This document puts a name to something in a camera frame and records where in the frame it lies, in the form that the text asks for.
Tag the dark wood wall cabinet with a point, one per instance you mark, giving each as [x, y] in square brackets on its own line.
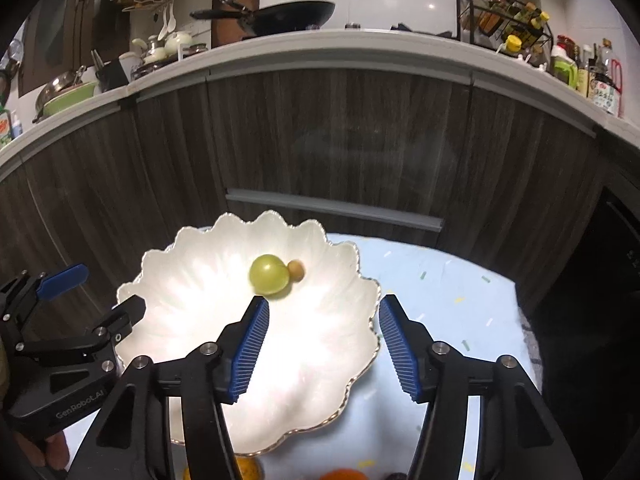
[70, 25]

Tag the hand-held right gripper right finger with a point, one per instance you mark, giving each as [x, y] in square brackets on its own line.
[397, 350]

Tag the small brown longan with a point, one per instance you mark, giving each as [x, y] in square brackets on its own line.
[297, 270]

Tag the black dishwasher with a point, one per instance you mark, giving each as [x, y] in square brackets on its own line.
[590, 310]

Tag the black wok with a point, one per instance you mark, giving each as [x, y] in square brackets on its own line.
[295, 17]

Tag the white label sauce bottle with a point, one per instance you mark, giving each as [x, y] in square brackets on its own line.
[606, 95]

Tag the black knife block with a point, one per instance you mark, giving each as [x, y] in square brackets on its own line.
[112, 75]

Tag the grey kitchen countertop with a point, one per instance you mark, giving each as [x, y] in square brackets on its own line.
[320, 52]

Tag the person's left hand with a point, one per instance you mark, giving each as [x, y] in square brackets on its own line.
[54, 452]

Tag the white teapot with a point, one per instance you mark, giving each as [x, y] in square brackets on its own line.
[180, 42]

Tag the green mixing bowl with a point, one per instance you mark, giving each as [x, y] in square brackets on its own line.
[70, 99]

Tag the light blue confetti tablecloth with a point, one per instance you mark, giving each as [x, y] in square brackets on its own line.
[450, 300]

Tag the yellow cap bottle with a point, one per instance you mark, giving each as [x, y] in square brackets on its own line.
[540, 21]

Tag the white hanging spoons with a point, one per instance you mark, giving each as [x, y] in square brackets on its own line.
[167, 20]

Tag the green jujube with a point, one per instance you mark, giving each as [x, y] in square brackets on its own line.
[267, 272]

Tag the orange tangerine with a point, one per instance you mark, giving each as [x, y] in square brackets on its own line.
[344, 476]

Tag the white scalloped bowl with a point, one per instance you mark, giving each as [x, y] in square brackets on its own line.
[200, 280]

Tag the steel pan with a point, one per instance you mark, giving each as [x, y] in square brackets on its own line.
[57, 82]

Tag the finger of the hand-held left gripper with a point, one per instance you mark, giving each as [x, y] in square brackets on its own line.
[127, 312]
[62, 280]

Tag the green dish soap bottle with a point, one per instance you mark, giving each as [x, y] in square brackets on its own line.
[5, 127]

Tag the dark wood base cabinet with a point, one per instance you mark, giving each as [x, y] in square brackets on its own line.
[350, 135]

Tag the large yellow orange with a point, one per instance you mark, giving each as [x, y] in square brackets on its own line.
[247, 470]

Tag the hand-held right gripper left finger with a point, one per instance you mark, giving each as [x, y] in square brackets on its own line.
[247, 355]

